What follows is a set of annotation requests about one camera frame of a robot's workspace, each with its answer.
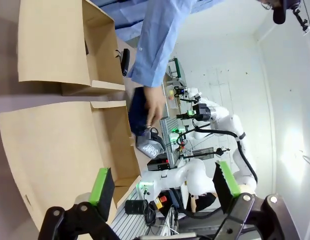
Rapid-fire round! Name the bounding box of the person hand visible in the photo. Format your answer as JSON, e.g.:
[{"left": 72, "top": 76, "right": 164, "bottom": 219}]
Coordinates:
[{"left": 144, "top": 85, "right": 166, "bottom": 126}]

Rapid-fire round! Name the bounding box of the red emergency stop button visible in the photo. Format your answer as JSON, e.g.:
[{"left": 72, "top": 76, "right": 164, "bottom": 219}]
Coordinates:
[{"left": 154, "top": 194, "right": 169, "bottom": 209}]

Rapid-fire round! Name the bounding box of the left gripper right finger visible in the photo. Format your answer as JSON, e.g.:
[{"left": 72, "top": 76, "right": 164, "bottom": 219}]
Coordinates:
[{"left": 212, "top": 161, "right": 300, "bottom": 240}]

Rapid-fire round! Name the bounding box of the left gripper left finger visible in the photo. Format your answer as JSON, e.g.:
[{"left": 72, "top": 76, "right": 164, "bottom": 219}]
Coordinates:
[{"left": 38, "top": 167, "right": 116, "bottom": 240}]

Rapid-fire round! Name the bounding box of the bundle of loose cables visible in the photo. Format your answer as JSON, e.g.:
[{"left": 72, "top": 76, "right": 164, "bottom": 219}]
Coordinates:
[{"left": 143, "top": 199, "right": 182, "bottom": 232}]

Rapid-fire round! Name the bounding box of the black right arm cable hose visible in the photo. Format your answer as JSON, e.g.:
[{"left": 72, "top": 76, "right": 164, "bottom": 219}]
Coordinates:
[{"left": 192, "top": 126, "right": 259, "bottom": 187}]

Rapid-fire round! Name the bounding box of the grey zippered campus bag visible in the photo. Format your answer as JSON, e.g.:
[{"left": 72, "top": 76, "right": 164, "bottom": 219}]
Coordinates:
[{"left": 134, "top": 127, "right": 166, "bottom": 159}]

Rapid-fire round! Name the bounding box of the black tripod boom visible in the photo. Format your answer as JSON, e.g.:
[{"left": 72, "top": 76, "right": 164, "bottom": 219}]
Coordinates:
[{"left": 181, "top": 147, "right": 231, "bottom": 160}]

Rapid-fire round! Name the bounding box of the person torso blue gown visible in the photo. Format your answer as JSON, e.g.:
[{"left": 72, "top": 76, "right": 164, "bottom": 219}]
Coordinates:
[{"left": 91, "top": 0, "right": 203, "bottom": 48}]

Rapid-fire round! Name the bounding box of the navy blue fabric pouch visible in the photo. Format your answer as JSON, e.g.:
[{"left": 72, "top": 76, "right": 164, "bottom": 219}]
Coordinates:
[{"left": 127, "top": 86, "right": 152, "bottom": 137}]

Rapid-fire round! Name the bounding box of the camera on black mount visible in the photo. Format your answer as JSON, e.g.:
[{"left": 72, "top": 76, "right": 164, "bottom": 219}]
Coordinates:
[{"left": 291, "top": 4, "right": 310, "bottom": 36}]

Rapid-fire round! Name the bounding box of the blue-sleeved person forearm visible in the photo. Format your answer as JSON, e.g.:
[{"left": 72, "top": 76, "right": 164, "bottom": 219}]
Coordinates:
[{"left": 127, "top": 0, "right": 194, "bottom": 88}]

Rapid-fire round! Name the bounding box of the green framed background rig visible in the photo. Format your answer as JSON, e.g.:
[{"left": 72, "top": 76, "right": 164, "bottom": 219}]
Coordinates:
[{"left": 167, "top": 56, "right": 189, "bottom": 87}]

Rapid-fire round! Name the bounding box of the brown cardboard box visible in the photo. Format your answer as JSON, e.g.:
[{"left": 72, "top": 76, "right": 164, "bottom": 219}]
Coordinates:
[{"left": 0, "top": 0, "right": 142, "bottom": 226}]

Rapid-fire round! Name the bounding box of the black control box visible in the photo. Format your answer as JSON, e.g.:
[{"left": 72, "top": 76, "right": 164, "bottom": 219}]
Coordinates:
[{"left": 147, "top": 157, "right": 171, "bottom": 172}]

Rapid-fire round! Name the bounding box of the aluminium profile frame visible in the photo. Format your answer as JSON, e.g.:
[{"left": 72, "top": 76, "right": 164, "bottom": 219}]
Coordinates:
[{"left": 112, "top": 116, "right": 182, "bottom": 232}]

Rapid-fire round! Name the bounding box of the black cylindrical device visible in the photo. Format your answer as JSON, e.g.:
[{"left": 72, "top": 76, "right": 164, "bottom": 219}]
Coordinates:
[{"left": 124, "top": 199, "right": 149, "bottom": 215}]

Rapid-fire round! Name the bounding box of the black rectangular device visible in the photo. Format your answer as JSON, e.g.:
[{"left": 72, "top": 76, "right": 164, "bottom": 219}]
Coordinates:
[{"left": 115, "top": 48, "right": 131, "bottom": 77}]

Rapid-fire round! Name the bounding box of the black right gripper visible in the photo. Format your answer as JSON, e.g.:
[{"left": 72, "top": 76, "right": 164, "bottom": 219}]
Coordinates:
[{"left": 176, "top": 103, "right": 212, "bottom": 122}]

